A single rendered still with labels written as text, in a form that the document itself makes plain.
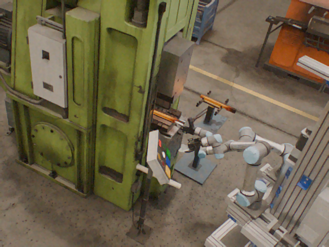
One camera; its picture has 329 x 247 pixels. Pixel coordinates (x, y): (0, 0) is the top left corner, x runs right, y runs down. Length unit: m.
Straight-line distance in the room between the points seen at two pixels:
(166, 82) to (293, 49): 3.83
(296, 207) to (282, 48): 3.92
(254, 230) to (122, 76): 1.61
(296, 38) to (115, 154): 3.96
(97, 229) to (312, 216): 1.97
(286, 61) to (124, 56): 4.21
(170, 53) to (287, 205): 1.52
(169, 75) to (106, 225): 1.66
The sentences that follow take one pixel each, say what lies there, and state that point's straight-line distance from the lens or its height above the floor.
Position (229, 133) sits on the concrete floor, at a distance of 5.16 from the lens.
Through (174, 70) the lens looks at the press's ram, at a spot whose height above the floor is 1.63.
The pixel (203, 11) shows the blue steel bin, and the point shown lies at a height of 0.61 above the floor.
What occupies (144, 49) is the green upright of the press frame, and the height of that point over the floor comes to 1.86.
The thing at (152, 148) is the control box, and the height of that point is 1.18.
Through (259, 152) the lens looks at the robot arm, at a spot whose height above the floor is 1.44.
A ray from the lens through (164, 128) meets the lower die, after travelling 3.46.
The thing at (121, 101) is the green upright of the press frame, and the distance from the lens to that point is 3.19.
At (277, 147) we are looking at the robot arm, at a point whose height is 1.04.
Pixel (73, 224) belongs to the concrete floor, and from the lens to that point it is 3.91.
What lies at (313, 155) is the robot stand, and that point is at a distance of 2.91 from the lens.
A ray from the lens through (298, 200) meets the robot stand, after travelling 3.17.
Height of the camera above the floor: 3.20
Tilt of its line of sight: 39 degrees down
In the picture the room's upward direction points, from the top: 10 degrees clockwise
